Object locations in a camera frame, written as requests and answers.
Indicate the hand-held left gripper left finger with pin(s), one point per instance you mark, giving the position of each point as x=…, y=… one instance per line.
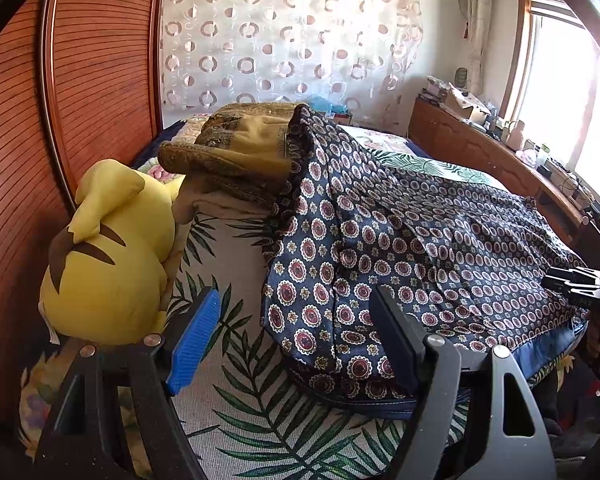
x=195, y=340

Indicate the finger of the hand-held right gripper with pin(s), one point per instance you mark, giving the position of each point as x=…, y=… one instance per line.
x=587, y=296
x=572, y=277

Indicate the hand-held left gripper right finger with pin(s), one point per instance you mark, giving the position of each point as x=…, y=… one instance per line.
x=395, y=345

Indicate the navy circle-patterned garment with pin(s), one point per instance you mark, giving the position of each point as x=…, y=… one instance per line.
x=405, y=240

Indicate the leaf print blanket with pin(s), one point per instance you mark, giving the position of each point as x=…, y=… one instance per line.
x=260, y=410

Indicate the yellow plush toy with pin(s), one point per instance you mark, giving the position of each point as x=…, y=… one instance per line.
x=115, y=260

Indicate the white bottle green cap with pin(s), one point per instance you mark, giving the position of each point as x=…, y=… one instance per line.
x=543, y=156

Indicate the pink white cap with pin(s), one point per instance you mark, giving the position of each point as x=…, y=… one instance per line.
x=527, y=156

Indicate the pink thermos jug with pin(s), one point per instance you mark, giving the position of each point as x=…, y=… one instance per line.
x=516, y=135

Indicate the long wooden sideboard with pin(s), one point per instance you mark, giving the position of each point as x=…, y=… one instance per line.
x=470, y=150

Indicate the wooden framed window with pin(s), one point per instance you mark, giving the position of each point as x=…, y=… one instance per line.
x=565, y=85

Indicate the golden brown patterned cloth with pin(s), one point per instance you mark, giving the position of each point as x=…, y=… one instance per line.
x=250, y=145

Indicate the open cardboard box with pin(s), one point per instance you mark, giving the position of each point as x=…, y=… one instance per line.
x=465, y=105

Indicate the floral storage box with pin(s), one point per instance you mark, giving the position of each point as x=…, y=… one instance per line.
x=435, y=89

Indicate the blue plastic bag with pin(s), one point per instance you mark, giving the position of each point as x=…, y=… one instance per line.
x=327, y=104

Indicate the bundled floral window curtain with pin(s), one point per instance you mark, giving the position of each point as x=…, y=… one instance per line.
x=480, y=35

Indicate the sheer circle-patterned curtain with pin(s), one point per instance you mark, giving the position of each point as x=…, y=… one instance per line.
x=280, y=35

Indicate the small oval wall ornament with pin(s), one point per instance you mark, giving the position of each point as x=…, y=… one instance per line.
x=460, y=76

